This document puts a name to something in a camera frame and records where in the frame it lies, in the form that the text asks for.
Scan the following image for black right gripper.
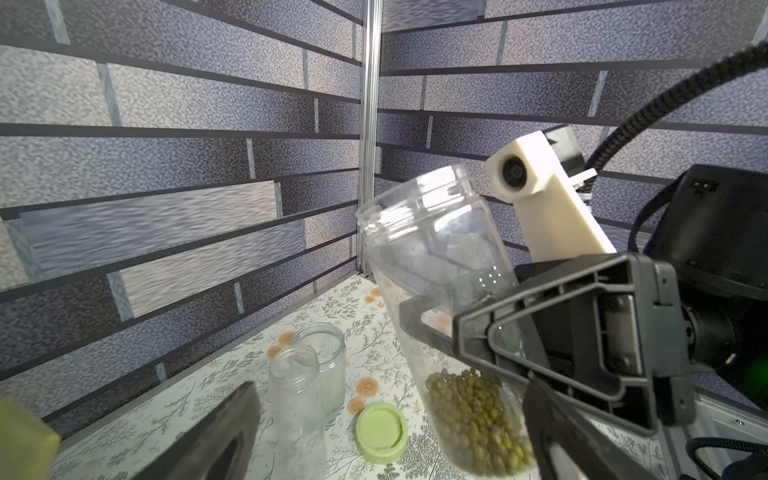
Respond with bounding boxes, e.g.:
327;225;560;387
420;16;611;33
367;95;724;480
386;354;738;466
470;253;767;435

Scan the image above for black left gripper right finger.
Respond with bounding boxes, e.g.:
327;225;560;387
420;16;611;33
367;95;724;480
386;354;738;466
523;378;653;480

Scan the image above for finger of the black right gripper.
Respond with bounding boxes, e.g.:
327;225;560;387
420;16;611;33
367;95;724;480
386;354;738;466
398;293;480;366

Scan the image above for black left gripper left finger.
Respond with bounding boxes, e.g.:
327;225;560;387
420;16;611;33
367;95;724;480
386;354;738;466
136;381;260;480

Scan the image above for clear ribbed glass jar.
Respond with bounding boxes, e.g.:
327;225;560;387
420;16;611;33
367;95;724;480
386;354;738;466
293;323;346;427

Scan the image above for light green jar lid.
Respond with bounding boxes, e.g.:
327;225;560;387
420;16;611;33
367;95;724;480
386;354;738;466
355;403;408;465

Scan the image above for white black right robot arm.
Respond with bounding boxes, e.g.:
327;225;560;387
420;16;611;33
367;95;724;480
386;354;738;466
399;164;767;435

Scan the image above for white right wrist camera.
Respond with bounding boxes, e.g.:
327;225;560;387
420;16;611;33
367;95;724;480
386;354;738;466
485;126;616;262

